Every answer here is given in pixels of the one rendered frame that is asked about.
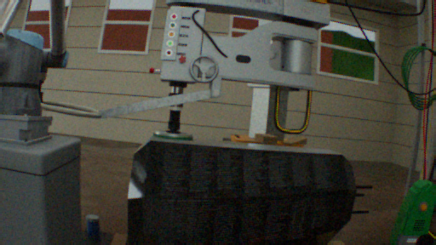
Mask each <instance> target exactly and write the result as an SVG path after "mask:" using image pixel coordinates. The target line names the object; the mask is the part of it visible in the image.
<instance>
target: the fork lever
mask: <svg viewBox="0 0 436 245"><path fill-rule="evenodd" d="M210 90H211V88H210V89H205V90H199V91H197V92H193V93H188V94H177V95H172V96H168V97H162V98H157V99H156V100H147V101H142V102H136V103H132V104H127V105H123V106H119V107H113V108H109V109H105V110H99V113H100V114H101V118H99V119H104V118H108V117H117V116H122V115H126V114H131V113H136V112H138V111H145V110H150V109H155V108H160V107H165V106H172V105H180V104H181V103H186V102H192V101H197V100H206V99H213V98H211V97H210Z"/></svg>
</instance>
